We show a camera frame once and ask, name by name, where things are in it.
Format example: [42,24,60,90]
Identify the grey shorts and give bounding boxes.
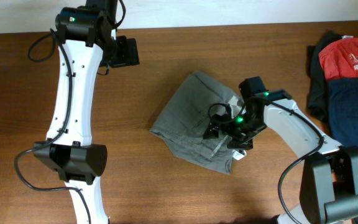
[150,71,243,175]

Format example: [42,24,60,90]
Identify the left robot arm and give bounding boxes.
[32,1,140,223]

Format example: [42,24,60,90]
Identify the black garment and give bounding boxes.
[306,31,342,123]

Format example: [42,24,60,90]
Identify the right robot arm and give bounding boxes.
[203,77,358,223]

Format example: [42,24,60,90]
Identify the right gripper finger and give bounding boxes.
[203,123,219,139]
[209,135,230,159]

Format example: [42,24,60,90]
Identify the red garment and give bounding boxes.
[318,37,358,81]

